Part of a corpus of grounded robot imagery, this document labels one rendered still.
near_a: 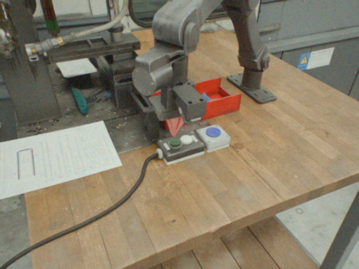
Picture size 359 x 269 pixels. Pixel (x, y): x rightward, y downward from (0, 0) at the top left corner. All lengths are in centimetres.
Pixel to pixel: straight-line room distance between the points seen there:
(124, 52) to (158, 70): 39
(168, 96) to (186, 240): 29
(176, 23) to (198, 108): 16
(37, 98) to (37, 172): 24
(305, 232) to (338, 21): 131
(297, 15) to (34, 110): 162
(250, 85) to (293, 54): 118
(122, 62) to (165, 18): 35
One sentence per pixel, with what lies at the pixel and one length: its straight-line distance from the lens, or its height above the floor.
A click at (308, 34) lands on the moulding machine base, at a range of 225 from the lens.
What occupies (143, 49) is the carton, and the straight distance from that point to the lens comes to 130.
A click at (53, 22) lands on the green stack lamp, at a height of 108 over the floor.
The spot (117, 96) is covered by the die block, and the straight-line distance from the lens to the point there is 96.
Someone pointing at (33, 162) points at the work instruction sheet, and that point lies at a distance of 85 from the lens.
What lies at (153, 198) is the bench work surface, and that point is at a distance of 70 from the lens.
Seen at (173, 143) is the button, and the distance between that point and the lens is 78.
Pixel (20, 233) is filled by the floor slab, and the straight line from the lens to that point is 193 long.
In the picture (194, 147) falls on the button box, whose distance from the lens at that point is 78.
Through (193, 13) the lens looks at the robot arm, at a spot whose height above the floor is 125.
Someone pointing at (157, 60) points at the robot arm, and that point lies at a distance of 59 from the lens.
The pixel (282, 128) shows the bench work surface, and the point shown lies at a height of 90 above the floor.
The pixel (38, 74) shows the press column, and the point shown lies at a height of 104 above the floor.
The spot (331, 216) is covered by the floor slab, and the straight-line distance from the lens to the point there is 202.
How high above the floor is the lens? 142
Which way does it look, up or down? 38 degrees down
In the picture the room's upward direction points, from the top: straight up
